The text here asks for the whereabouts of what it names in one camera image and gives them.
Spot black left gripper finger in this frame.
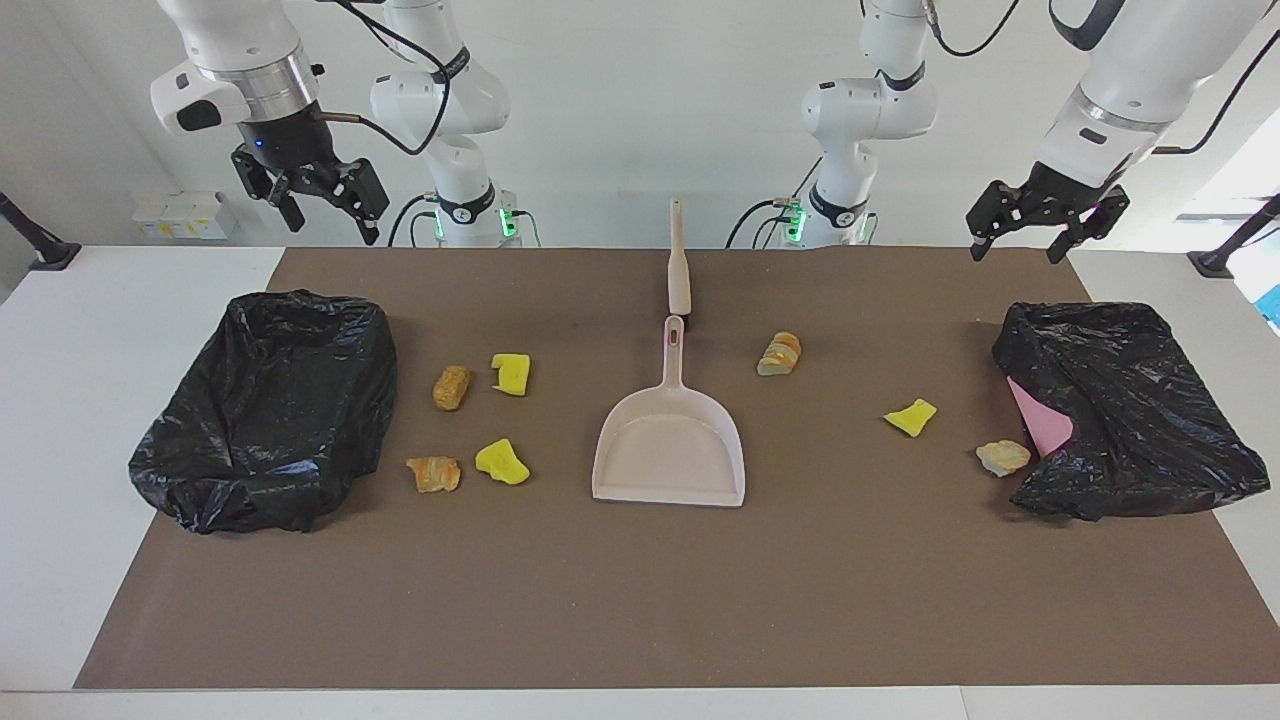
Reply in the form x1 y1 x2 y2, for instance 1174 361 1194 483
1046 195 1131 266
966 180 1033 263

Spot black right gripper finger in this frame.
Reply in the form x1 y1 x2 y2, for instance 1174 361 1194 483
232 145 306 233
300 158 391 246

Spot brown fried nugget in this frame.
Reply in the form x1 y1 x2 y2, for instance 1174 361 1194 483
432 365 472 412

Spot yellow sponge wedge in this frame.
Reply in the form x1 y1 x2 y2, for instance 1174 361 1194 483
883 398 939 438

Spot notched yellow sponge block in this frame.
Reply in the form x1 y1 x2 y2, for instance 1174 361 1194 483
490 353 532 397

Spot pale bread chunk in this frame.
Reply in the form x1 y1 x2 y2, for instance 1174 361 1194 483
976 439 1032 478

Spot sliced bread loaf piece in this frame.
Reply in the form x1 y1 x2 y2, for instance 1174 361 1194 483
756 331 803 378

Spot curved yellow sponge piece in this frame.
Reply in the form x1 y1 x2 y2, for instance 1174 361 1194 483
474 438 532 487

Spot beige hand brush black bristles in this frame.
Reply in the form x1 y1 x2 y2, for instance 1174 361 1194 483
667 197 693 331

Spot beige plastic dustpan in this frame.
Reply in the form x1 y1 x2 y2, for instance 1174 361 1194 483
592 315 746 508

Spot black trash bag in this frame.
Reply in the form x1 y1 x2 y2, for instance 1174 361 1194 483
992 301 1271 523

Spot pink plastic bin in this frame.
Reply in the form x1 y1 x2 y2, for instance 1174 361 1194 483
1006 376 1075 459

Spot black trash bag lined bin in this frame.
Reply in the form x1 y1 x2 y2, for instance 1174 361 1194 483
128 290 399 535

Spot white boxes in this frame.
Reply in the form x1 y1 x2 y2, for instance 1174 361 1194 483
132 191 238 241

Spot orange striped bread piece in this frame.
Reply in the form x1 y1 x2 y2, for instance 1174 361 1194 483
406 456 462 494

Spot brown table mat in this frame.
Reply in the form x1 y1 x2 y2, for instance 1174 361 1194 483
73 247 1280 691

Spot black right base cable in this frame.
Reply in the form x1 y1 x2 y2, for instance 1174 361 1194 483
388 193 441 248

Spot black base cable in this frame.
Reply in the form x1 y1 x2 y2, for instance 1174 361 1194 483
388 193 441 248
725 160 823 249

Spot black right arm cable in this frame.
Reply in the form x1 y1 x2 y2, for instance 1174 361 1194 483
318 0 453 156

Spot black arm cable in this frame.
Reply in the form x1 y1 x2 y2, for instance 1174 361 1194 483
925 0 1021 58
318 0 453 156

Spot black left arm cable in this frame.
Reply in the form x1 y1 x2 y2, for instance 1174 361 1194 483
925 0 1021 58

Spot black left base cable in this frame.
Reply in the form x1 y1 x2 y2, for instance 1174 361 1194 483
725 160 823 249

